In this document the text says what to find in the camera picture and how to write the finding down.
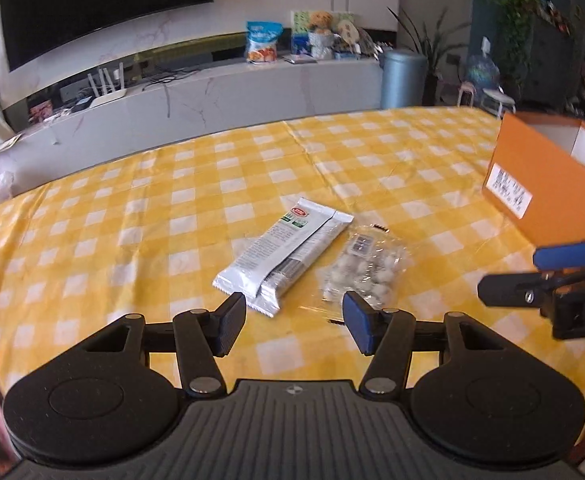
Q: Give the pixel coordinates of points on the white wafer packet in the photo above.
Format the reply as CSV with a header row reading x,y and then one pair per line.
x,y
282,245

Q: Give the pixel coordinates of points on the yellow checkered tablecloth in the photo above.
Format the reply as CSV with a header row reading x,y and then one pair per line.
x,y
122,240

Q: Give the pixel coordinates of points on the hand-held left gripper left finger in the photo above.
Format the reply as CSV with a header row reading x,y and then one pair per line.
x,y
232,322

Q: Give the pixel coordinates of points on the white wifi router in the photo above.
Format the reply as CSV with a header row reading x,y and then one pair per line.
x,y
110,95

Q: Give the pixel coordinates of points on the dark shelf cabinet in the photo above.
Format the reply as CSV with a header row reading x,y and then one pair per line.
x,y
572,50

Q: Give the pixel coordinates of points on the cream plush toy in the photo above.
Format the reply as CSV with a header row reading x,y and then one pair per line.
x,y
347,35

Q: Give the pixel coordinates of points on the grey-blue trash can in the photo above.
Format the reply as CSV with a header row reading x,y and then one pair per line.
x,y
403,80

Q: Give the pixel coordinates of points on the white marble tv cabinet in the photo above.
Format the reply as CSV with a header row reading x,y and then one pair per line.
x,y
272,90

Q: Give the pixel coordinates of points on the blue snack bag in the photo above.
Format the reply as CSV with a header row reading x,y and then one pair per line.
x,y
263,42

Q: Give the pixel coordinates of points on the tall leafy potted plant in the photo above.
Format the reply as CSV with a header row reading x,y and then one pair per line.
x,y
435,50

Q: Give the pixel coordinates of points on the brown teddy bear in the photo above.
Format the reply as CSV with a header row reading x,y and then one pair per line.
x,y
321,30

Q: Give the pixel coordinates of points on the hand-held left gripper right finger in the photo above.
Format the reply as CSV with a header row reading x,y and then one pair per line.
x,y
357,317

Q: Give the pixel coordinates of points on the pink stool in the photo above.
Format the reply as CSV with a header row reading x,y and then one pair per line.
x,y
466,92

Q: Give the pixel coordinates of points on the orange cardboard box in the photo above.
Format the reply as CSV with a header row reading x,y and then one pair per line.
x,y
537,170

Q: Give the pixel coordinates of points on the clear bag of white candies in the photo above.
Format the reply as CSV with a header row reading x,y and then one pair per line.
x,y
372,265

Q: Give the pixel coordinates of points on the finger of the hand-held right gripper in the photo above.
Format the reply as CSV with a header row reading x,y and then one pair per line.
x,y
507,290
562,255

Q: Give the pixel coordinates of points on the white stool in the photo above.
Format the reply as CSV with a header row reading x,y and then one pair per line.
x,y
498,100

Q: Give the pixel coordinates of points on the black wall television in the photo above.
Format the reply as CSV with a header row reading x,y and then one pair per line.
x,y
97,5

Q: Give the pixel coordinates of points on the blue water jug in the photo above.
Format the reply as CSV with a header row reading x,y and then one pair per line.
x,y
482,72

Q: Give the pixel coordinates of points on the large green climbing plant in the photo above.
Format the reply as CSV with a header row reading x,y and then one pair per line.
x,y
512,25

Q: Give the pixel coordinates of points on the pink card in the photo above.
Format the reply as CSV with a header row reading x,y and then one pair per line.
x,y
41,111

